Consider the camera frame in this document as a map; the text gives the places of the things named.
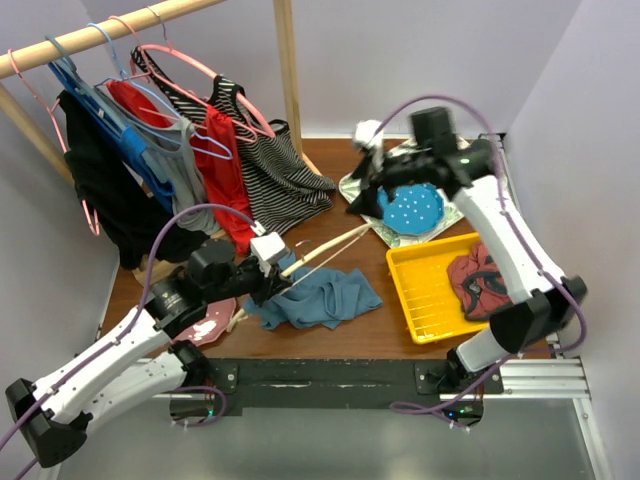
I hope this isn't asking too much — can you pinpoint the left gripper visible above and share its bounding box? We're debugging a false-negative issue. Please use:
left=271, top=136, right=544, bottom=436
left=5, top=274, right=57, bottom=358
left=205, top=253, right=293, bottom=307

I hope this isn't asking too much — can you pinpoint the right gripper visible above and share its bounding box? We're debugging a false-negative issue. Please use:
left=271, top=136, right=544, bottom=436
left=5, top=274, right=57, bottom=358
left=344, top=145, right=431, bottom=222

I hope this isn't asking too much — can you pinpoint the cream hanger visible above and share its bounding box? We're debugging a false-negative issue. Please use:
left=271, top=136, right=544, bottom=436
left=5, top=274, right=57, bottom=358
left=226, top=223, right=372, bottom=333

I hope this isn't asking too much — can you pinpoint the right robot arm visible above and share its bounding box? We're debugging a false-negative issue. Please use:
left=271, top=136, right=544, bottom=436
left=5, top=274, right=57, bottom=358
left=347, top=107, right=587, bottom=393

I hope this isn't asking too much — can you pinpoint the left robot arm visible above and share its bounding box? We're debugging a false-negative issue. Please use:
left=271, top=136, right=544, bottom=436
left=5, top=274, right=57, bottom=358
left=1, top=233, right=291, bottom=468

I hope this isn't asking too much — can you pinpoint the striped tank top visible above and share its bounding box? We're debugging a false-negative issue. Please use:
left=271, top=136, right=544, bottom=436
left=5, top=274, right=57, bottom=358
left=130, top=47, right=336, bottom=234

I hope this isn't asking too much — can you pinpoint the red tank top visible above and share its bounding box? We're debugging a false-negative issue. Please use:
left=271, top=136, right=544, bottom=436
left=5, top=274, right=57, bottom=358
left=107, top=83, right=254, bottom=254

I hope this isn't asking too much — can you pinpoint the grey tank top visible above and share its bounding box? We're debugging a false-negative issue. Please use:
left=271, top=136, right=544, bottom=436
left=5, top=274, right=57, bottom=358
left=141, top=119, right=208, bottom=214

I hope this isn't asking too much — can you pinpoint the light blue hanger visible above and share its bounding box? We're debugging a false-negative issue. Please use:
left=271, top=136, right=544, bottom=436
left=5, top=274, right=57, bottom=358
left=87, top=23, right=233, bottom=161

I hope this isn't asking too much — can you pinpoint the maroon tank top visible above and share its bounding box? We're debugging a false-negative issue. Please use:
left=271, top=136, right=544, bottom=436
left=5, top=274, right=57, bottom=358
left=447, top=242, right=511, bottom=322

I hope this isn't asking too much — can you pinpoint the pink hanger with black top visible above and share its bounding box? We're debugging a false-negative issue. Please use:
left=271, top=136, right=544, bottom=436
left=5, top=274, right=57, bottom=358
left=7, top=48, right=101, bottom=236

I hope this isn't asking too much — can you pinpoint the black tank top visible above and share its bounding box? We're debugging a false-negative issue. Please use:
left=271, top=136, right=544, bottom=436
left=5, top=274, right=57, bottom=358
left=58, top=90, right=186, bottom=270

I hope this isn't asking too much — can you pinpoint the royal blue tank top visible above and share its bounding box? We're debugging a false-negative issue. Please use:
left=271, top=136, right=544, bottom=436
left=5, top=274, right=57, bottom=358
left=48, top=60, right=175, bottom=213

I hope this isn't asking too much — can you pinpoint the pink hanger with striped top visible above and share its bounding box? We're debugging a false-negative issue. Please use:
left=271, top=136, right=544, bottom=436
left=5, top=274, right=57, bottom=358
left=108, top=15, right=275, bottom=138

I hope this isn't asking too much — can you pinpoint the grey blue hanger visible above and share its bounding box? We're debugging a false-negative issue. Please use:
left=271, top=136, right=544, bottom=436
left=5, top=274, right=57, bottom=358
left=45, top=35, right=128, bottom=143

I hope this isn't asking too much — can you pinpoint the pink dotted plate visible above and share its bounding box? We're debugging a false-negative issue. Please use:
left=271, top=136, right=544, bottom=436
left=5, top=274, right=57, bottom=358
left=173, top=298, right=237, bottom=347

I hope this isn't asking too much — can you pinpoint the blue dotted plate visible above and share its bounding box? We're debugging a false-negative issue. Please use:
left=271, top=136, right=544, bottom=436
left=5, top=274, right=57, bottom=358
left=378, top=183, right=444, bottom=236

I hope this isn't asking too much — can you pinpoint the wooden clothes rack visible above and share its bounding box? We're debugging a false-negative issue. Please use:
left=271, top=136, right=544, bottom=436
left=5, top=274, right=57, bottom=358
left=1, top=1, right=316, bottom=283

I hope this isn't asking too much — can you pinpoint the floral serving tray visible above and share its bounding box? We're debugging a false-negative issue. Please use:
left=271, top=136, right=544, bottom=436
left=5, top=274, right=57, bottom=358
left=338, top=137, right=471, bottom=249

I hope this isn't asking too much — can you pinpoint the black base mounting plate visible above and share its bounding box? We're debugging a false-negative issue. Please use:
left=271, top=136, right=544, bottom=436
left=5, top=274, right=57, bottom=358
left=185, top=358, right=481, bottom=416

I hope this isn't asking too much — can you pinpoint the yellow plastic bin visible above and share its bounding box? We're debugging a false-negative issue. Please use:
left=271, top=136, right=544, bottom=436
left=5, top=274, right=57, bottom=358
left=386, top=233, right=488, bottom=344

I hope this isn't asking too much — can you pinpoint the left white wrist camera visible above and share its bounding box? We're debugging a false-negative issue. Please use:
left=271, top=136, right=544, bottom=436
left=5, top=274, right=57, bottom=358
left=250, top=232, right=289, bottom=265

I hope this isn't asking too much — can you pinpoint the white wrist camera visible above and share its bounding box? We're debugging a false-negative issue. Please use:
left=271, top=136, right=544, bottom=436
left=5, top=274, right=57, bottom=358
left=250, top=232, right=289, bottom=265
left=352, top=120, right=384, bottom=169

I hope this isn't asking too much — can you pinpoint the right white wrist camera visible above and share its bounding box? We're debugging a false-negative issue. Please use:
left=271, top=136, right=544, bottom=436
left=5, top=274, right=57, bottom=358
left=352, top=120, right=384, bottom=169

